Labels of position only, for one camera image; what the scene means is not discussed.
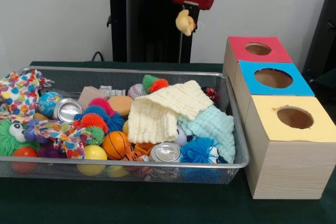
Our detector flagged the cream waffle cloth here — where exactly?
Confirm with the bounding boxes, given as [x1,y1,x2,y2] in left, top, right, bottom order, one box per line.
[127,79,214,144]

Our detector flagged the orange toy basketball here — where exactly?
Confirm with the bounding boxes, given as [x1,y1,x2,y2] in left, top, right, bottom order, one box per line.
[101,130,131,161]

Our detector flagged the orange round sponge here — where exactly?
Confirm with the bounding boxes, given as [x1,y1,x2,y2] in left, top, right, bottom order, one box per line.
[107,95,134,117]

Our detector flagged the silver drink can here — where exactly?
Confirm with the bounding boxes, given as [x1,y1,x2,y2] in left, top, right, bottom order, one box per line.
[149,142,182,163]

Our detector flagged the green fuzzy toy with eyes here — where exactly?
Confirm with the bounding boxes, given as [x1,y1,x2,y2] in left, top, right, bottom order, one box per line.
[0,119,40,156]

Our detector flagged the black upright panel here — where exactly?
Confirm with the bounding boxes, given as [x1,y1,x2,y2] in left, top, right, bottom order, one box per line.
[301,0,336,78]

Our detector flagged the silver wire mesh bin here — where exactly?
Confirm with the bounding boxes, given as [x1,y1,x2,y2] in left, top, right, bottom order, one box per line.
[0,66,250,185]

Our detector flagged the mint waffle cloth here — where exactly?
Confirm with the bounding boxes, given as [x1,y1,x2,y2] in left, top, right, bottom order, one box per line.
[177,105,236,164]

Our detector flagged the blue fuzzy toy with eyes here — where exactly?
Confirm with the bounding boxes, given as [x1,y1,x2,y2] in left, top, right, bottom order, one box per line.
[180,136,228,164]

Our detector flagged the wooden box with three holes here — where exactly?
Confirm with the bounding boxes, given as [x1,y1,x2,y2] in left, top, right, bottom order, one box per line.
[222,36,336,200]

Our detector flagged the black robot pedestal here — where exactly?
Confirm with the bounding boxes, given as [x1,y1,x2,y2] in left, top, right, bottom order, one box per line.
[101,0,208,63]

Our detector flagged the dented silver can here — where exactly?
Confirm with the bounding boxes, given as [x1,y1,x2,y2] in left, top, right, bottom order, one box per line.
[53,98,84,123]

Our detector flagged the colourful spotted cloth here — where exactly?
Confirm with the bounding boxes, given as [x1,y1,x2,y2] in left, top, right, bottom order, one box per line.
[0,69,55,124]

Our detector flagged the dark green table cloth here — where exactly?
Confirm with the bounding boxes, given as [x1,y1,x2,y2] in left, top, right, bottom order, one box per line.
[313,68,336,96]
[0,61,336,224]

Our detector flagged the blue green globe ball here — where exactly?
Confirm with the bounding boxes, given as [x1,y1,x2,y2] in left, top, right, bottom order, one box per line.
[37,91,64,119]

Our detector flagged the blue orange spiky ball toy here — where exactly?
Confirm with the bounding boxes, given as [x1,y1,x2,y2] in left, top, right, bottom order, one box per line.
[73,98,125,146]

